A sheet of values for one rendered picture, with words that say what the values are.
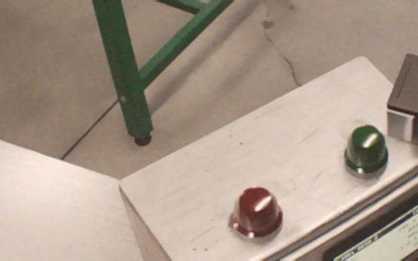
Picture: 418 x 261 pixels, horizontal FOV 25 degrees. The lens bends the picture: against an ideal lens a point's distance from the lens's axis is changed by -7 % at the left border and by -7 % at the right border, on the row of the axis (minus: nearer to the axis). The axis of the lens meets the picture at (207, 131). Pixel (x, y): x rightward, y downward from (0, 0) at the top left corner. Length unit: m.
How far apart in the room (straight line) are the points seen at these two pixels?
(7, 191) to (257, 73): 1.37
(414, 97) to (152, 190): 0.15
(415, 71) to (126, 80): 1.87
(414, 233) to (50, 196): 0.92
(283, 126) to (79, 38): 2.40
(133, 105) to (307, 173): 1.93
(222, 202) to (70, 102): 2.23
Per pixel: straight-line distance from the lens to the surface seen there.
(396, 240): 0.55
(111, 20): 2.25
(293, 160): 0.53
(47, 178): 1.43
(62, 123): 2.69
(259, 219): 0.49
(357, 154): 0.51
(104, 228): 1.35
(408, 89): 0.53
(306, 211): 0.51
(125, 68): 2.36
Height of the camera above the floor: 1.88
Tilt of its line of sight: 47 degrees down
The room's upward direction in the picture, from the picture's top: 12 degrees counter-clockwise
